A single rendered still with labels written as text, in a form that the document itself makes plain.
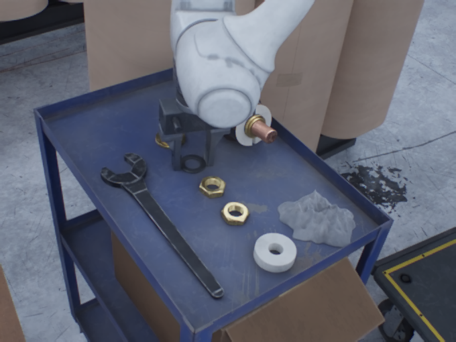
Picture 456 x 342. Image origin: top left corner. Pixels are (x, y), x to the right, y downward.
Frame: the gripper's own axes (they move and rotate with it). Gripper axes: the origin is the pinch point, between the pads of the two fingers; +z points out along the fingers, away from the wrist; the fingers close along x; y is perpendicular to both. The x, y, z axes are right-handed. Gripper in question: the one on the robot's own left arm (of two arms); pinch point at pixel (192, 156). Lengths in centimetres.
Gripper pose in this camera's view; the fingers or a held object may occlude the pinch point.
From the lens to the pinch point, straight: 110.8
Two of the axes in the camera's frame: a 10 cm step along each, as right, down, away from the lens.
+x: 9.5, -1.4, 2.7
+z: -0.9, 7.3, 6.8
